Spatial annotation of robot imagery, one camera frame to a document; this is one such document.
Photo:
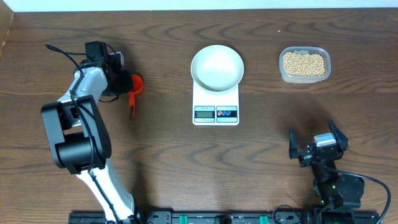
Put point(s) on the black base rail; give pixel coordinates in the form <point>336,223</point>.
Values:
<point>163,217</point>

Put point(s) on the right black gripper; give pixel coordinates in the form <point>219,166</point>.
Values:
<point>305,158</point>

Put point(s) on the clear plastic container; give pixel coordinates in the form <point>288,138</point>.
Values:
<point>305,50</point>

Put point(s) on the red plastic measuring scoop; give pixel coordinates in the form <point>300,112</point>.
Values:
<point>138,86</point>

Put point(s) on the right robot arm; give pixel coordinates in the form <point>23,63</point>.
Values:
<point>340,193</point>

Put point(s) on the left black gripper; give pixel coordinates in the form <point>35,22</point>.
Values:
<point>127,85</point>

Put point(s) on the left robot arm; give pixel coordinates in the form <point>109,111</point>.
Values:
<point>77,135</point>

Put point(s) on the white round bowl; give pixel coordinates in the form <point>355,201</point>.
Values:
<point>217,68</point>

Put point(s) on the yellow soybeans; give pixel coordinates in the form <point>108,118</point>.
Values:
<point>306,65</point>

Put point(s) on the white digital kitchen scale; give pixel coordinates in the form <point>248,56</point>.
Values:
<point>215,109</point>

